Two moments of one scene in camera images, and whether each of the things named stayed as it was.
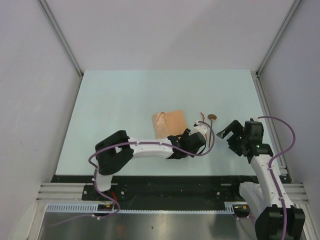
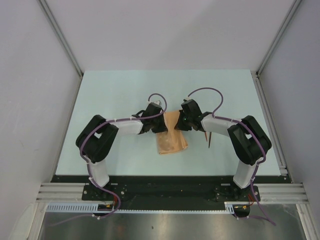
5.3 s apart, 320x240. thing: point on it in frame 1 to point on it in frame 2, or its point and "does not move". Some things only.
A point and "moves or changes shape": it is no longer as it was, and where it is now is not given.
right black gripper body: (244, 140) to (183, 123)
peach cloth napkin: (169, 124) moves or changes shape
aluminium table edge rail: (163, 192) does not move
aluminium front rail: (73, 192) does not move
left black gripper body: (185, 133) to (158, 125)
